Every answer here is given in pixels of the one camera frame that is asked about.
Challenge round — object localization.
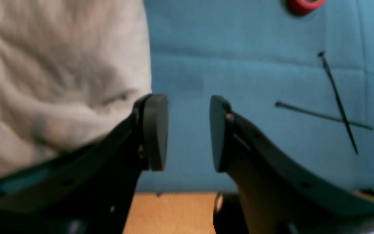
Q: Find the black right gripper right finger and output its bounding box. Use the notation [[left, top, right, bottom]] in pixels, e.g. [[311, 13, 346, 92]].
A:
[[210, 95, 374, 234]]

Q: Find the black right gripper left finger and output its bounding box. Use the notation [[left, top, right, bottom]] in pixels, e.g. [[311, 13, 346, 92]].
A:
[[0, 94, 169, 234]]

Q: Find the beige T-shirt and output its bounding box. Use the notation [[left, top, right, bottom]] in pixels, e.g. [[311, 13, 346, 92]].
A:
[[0, 0, 152, 178]]

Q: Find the blue table cloth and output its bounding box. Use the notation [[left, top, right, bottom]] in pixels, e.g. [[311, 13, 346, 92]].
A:
[[137, 0, 374, 192]]

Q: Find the red tape roll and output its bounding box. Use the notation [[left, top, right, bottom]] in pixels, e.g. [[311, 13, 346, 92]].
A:
[[286, 0, 325, 15]]

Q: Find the black cable tie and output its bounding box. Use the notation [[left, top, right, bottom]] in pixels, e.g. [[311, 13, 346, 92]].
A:
[[275, 101, 374, 131], [317, 51, 359, 155]]

